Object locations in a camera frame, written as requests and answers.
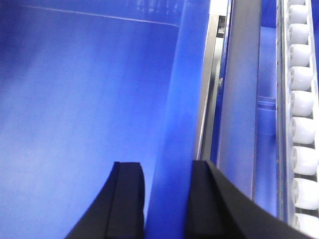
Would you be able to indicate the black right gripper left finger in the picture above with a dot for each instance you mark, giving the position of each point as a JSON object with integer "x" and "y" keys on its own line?
{"x": 118, "y": 210}

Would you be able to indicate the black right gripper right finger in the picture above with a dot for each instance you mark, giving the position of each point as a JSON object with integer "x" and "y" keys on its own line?
{"x": 216, "y": 209}

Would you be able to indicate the blue bin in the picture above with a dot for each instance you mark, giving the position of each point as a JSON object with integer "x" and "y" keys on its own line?
{"x": 86, "y": 83}
{"x": 244, "y": 134}

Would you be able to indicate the white roller track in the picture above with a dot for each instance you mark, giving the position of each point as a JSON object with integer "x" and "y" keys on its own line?
{"x": 297, "y": 117}

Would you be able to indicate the steel divider rail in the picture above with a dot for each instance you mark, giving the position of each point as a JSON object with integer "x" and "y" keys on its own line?
{"x": 209, "y": 86}

